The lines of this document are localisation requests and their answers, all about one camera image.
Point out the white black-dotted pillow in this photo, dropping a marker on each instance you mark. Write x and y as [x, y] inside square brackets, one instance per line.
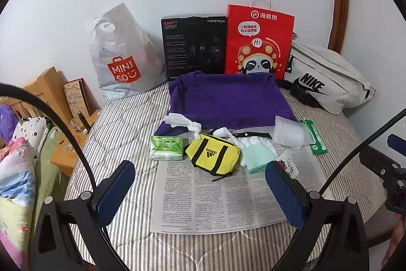
[30, 131]

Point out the black headset box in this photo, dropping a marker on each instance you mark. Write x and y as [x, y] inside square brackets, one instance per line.
[193, 45]

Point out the small strawberry print sachet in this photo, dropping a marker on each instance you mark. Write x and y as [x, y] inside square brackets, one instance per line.
[290, 166]

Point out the clear plastic bag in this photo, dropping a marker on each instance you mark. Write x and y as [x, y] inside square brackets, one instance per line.
[308, 134]

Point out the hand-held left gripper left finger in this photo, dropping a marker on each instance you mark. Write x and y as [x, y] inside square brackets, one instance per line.
[115, 191]

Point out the grey plastic shopping bag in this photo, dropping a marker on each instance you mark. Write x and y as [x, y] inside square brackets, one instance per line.
[123, 48]

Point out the purple plush toy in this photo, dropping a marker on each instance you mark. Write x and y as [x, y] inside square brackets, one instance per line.
[8, 125]

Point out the green tissue pack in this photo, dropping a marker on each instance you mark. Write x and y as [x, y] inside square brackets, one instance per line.
[166, 147]

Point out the grey striped bed quilt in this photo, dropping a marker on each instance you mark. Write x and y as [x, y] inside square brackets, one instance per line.
[127, 128]

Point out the patterned hardcover book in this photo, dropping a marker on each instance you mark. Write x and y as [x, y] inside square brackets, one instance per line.
[76, 98]

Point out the newspaper sheet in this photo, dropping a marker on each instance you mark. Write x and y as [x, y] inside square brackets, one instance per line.
[203, 204]

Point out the yellow mini duffel bag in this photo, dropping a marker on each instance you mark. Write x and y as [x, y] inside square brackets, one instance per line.
[211, 155]

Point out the white knotted cloth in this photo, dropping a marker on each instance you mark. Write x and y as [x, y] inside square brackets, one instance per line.
[180, 122]

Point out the colourful cartoon blanket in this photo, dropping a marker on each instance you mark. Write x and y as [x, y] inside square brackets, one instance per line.
[14, 182]

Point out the green wet wipe packet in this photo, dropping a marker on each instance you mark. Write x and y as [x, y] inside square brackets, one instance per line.
[317, 140]

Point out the white glove with mint cuff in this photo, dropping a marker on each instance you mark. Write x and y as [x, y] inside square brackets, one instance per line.
[258, 153]

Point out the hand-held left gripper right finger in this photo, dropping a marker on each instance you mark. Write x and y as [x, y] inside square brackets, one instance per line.
[284, 191]

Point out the person's right hand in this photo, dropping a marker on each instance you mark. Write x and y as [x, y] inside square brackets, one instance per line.
[396, 239]

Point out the purple towel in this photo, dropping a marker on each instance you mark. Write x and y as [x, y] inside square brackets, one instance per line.
[228, 99]

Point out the small clear glass jar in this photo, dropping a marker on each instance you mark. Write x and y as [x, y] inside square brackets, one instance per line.
[67, 147]
[75, 125]
[54, 134]

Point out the black wrist band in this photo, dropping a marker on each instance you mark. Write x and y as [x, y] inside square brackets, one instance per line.
[253, 134]

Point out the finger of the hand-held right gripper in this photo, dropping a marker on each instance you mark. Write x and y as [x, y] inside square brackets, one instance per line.
[377, 160]
[397, 143]

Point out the wooden bedside stand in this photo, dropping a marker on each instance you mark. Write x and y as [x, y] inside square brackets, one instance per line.
[47, 87]

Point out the white waist bag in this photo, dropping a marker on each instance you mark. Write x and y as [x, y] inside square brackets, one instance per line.
[330, 77]

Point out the red paper panda bag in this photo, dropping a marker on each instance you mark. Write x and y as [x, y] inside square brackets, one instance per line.
[258, 39]

